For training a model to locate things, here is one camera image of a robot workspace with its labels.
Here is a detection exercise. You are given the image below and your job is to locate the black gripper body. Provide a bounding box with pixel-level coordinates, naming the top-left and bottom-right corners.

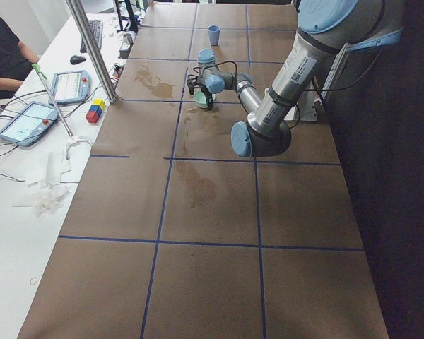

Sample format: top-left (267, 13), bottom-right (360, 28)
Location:
top-left (197, 85), bottom-right (214, 105)

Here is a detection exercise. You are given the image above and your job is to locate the mint green bowl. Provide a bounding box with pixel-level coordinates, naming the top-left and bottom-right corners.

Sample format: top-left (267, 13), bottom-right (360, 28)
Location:
top-left (193, 90), bottom-right (216, 109)

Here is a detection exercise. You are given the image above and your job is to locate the light blue paper cup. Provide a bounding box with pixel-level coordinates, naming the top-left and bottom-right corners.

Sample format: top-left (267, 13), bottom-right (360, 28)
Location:
top-left (208, 25), bottom-right (220, 46)

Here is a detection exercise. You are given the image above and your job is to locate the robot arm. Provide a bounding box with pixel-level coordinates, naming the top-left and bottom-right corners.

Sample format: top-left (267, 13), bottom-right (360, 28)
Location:
top-left (187, 1), bottom-right (406, 157)

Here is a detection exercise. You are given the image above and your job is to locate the red blue yellow block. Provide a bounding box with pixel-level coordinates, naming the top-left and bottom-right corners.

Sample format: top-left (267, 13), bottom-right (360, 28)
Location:
top-left (86, 99), bottom-right (106, 124)

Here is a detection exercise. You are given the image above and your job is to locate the black keyboard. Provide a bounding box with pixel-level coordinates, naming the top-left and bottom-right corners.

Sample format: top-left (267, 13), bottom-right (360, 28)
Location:
top-left (79, 19), bottom-right (104, 54)

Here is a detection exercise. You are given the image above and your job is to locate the black computer mouse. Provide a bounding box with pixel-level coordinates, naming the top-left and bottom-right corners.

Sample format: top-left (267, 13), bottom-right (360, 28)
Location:
top-left (69, 55), bottom-right (86, 65)

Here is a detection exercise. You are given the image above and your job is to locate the far teach pendant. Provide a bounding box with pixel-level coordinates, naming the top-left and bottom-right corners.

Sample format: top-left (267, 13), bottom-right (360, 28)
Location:
top-left (51, 70), bottom-right (90, 105)

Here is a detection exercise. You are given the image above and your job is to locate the teach pendant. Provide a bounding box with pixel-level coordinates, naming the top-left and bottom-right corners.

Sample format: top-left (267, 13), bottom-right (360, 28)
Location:
top-left (0, 102), bottom-right (58, 147)
top-left (51, 70), bottom-right (90, 105)

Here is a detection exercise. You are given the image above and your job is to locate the long metal rod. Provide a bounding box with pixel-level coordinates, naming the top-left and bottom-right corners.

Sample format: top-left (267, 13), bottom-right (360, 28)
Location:
top-left (32, 63), bottom-right (74, 143)

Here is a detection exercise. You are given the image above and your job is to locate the near teach pendant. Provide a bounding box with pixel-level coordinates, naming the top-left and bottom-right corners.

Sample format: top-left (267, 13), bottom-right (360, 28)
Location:
top-left (0, 102), bottom-right (58, 147)

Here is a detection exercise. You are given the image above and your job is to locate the seated person black shirt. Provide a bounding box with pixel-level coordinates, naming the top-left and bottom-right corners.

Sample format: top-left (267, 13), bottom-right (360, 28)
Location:
top-left (0, 17), bottom-right (39, 99)

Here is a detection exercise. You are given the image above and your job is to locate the crumpled white tissue paper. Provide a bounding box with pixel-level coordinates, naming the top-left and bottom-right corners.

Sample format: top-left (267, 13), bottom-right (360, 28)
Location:
top-left (12, 150), bottom-right (71, 219)

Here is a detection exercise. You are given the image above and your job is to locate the white pedestal mounting plate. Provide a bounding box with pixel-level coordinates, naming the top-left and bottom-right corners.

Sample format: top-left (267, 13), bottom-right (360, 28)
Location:
top-left (284, 89), bottom-right (317, 122)

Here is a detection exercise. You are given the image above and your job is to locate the aluminium frame post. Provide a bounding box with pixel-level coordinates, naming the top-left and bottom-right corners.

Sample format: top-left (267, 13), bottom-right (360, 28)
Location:
top-left (66, 0), bottom-right (118, 104)

